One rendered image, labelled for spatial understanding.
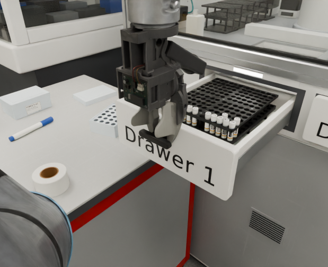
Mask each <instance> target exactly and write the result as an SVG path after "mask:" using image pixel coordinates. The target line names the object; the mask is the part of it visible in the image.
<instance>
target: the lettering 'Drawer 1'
mask: <svg viewBox="0 0 328 267"><path fill-rule="evenodd" d="M125 127H126V139H127V140H128V141H130V142H135V140H136V136H135V133H134V131H133V130H132V129H131V128H129V127H128V126H125ZM127 128H128V129H130V130H131V131H132V132H133V134H134V139H133V140H130V139H128V133H127ZM140 139H144V138H143V137H140V136H138V142H139V147H140ZM146 141H147V142H149V143H151V145H148V144H147V145H146V146H145V147H146V150H147V151H148V152H152V154H154V146H153V144H152V142H151V141H149V140H146ZM147 146H149V147H151V148H152V150H148V149H147ZM156 146H157V151H158V155H159V157H160V158H161V157H162V153H163V152H164V157H165V160H166V161H168V158H169V154H170V151H168V153H167V157H166V155H165V150H164V148H162V150H161V154H160V153H159V148H158V145H156ZM175 157H178V158H179V159H180V160H181V161H179V160H177V159H175ZM175 161H177V162H179V163H181V164H183V160H182V158H181V157H180V156H179V155H174V156H173V163H174V165H175V166H176V167H178V168H181V169H182V167H180V166H177V165H176V163H175ZM189 164H192V165H194V163H192V162H189V161H188V160H187V169H186V172H188V169H189ZM205 168H206V169H209V176H208V181H206V180H204V181H205V182H206V183H208V184H210V185H212V186H214V184H212V183H210V181H211V172H212V168H210V167H207V166H205Z"/></svg>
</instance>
